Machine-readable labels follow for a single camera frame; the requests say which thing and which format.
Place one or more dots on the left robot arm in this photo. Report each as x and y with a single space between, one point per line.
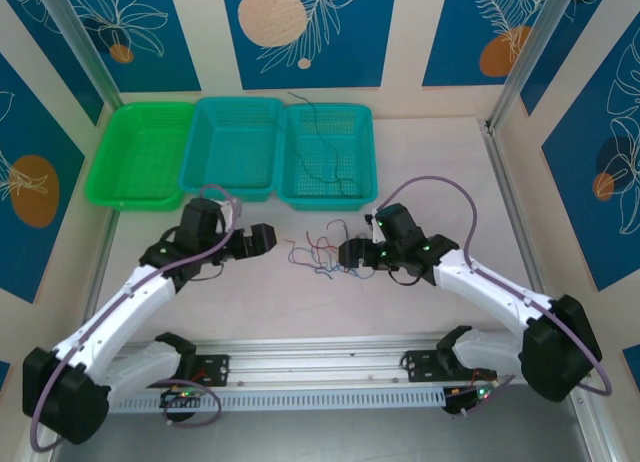
115 312

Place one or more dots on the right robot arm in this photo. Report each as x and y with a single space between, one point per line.
490 292

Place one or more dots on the teal plastic basket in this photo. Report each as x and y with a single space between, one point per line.
230 147
350 147

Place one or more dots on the green plastic basket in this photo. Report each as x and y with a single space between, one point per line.
137 157

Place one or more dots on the small circuit board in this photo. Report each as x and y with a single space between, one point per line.
182 396
475 397

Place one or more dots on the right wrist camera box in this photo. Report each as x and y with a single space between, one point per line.
374 227

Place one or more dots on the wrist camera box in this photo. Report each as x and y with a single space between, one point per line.
229 216
374 227

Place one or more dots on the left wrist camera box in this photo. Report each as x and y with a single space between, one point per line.
229 216

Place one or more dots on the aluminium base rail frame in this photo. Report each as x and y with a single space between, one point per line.
310 362

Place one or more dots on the aluminium frame post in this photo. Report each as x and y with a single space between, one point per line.
80 42
530 52

